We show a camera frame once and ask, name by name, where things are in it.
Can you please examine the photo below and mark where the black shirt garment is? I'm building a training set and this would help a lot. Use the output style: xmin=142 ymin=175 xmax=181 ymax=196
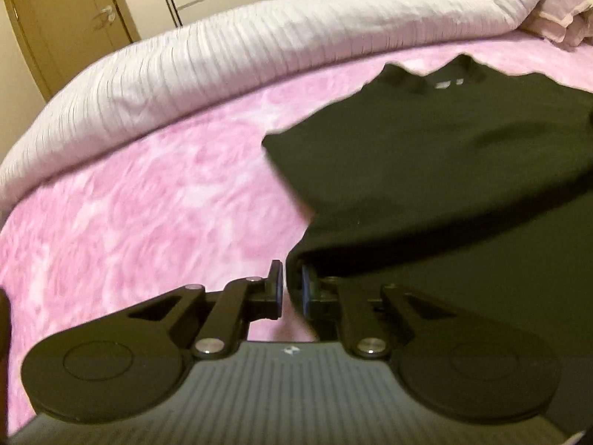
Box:
xmin=261 ymin=53 xmax=593 ymax=363

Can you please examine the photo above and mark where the pink floral bed blanket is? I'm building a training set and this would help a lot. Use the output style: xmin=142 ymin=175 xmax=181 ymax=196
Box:
xmin=1 ymin=32 xmax=592 ymax=432

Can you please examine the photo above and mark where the light striped rolled duvet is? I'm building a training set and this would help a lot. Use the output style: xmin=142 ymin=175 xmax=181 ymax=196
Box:
xmin=1 ymin=0 xmax=540 ymax=215

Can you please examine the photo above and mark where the wooden door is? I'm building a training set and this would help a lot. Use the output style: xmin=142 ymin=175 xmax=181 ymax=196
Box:
xmin=4 ymin=0 xmax=140 ymax=100

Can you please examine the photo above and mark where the mauve pillow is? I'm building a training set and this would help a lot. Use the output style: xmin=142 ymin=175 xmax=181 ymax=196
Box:
xmin=520 ymin=0 xmax=592 ymax=48

